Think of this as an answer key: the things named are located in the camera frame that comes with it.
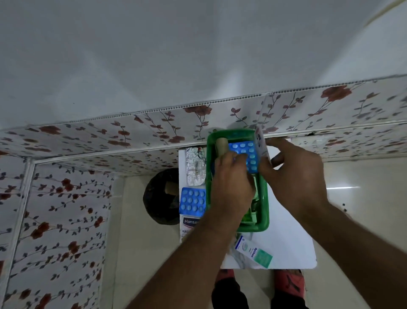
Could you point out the green plastic tray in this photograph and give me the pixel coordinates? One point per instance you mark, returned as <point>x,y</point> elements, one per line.
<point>262,203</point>

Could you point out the person's left hand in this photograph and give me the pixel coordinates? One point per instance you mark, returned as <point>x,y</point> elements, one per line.
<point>229,191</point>

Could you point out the white and green box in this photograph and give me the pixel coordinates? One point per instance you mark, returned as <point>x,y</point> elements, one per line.
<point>254,253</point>

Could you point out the person's right red shoe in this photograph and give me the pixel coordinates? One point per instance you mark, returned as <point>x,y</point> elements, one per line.
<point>289,281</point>

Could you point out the white box with blue label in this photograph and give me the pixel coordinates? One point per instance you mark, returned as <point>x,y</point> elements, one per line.
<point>188,226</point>

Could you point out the person's right hand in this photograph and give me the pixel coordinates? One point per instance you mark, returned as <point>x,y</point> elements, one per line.
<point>299,178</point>

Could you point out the person's right forearm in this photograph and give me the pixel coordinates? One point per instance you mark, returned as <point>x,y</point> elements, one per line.
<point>356,251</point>

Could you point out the black waste bin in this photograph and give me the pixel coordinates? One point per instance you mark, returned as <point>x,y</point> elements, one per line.
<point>160,200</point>

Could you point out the person's left fingers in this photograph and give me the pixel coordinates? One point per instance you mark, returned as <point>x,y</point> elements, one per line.
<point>230,160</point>

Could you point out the person's right black trouser leg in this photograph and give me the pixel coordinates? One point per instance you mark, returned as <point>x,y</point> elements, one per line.
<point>291,303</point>

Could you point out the person's red shoe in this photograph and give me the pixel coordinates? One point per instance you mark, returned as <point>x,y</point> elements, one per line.
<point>289,281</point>
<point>225,275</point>

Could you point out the white printed tablet strip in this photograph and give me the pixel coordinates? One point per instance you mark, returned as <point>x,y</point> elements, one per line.
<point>260,145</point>

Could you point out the person's left red shoe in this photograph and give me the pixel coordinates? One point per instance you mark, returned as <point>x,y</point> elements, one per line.
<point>225,275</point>

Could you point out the silver foil tablet strip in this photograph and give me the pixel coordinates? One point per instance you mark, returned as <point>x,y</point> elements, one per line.
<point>194,167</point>

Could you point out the person's left forearm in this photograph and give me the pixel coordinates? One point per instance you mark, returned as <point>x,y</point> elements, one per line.
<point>190,267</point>

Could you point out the person's right thumb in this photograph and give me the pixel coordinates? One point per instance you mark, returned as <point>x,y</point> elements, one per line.
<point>268,170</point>

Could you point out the beige bandage roll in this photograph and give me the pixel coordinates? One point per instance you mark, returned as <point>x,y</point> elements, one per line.
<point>221,145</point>

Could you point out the person's left black trouser leg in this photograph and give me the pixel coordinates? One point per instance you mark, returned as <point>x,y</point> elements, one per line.
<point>229,296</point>

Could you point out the person's black trouser leg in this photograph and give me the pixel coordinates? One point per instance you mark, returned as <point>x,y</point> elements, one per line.
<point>291,303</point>
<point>229,296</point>

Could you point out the blue tablet blister pack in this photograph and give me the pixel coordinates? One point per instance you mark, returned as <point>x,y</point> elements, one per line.
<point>192,201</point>
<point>246,149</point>

